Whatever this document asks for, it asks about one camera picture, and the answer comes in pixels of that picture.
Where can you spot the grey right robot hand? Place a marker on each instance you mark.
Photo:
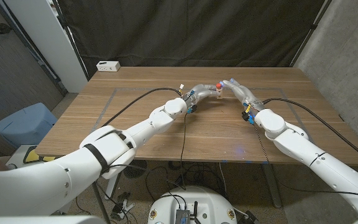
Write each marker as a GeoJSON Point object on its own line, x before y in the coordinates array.
{"type": "Point", "coordinates": [245, 95]}

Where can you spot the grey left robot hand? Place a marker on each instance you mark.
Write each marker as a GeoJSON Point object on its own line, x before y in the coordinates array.
{"type": "Point", "coordinates": [202, 90]}

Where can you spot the wooden screw with red head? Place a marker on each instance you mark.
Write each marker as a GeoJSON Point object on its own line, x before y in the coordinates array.
{"type": "Point", "coordinates": [218, 85]}

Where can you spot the wooden block with holes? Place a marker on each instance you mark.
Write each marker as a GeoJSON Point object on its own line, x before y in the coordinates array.
{"type": "Point", "coordinates": [219, 94]}

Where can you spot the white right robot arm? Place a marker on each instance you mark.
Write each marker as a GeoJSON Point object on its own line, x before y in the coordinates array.
{"type": "Point", "coordinates": [297, 146]}

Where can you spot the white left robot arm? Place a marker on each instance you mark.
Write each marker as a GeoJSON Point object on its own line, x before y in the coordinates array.
{"type": "Point", "coordinates": [57, 180]}

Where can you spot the black backdrop stand pole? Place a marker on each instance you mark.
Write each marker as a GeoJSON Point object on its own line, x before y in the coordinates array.
{"type": "Point", "coordinates": [311, 29]}
{"type": "Point", "coordinates": [70, 40]}

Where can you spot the grey table leg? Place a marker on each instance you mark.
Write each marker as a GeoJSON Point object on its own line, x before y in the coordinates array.
{"type": "Point", "coordinates": [270, 186]}

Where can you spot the white power strip box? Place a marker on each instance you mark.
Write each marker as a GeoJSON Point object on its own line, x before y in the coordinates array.
{"type": "Point", "coordinates": [108, 66]}

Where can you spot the round black floor fan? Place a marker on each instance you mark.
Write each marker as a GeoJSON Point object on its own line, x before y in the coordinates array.
{"type": "Point", "coordinates": [137, 170]}

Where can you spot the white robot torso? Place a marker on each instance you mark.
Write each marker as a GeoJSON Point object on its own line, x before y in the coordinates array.
{"type": "Point", "coordinates": [194, 199]}

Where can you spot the small black device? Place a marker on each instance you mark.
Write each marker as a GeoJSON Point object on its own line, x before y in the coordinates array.
{"type": "Point", "coordinates": [251, 217]}

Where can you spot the grey electronics box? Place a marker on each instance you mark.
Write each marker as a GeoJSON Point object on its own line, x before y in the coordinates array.
{"type": "Point", "coordinates": [182, 216]}

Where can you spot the white table leg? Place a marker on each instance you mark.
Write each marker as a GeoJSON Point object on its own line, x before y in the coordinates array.
{"type": "Point", "coordinates": [110, 189]}

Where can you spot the black white floor gadget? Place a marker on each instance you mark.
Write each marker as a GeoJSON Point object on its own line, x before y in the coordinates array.
{"type": "Point", "coordinates": [123, 207]}

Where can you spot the white pillar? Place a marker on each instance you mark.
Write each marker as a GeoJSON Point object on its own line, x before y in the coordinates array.
{"type": "Point", "coordinates": [48, 40]}

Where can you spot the blue plastic bin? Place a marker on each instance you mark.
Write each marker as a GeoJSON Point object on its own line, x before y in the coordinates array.
{"type": "Point", "coordinates": [23, 124]}

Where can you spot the yellow black object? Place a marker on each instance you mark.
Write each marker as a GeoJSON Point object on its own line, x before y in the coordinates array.
{"type": "Point", "coordinates": [31, 155]}

